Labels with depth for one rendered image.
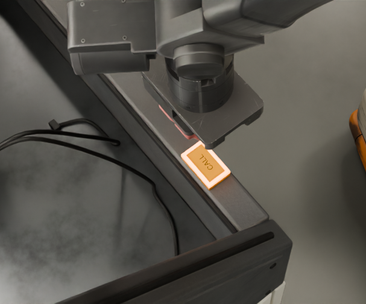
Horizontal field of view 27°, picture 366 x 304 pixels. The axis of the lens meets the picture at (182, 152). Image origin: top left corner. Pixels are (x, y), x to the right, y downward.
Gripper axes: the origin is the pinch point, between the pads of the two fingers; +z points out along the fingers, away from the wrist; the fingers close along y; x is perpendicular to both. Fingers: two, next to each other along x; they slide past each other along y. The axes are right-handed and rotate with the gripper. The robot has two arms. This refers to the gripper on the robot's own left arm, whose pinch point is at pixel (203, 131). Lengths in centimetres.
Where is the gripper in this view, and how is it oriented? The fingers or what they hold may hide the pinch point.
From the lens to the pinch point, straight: 74.8
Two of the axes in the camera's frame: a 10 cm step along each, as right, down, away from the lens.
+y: 6.1, 7.1, -3.6
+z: 0.5, 4.3, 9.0
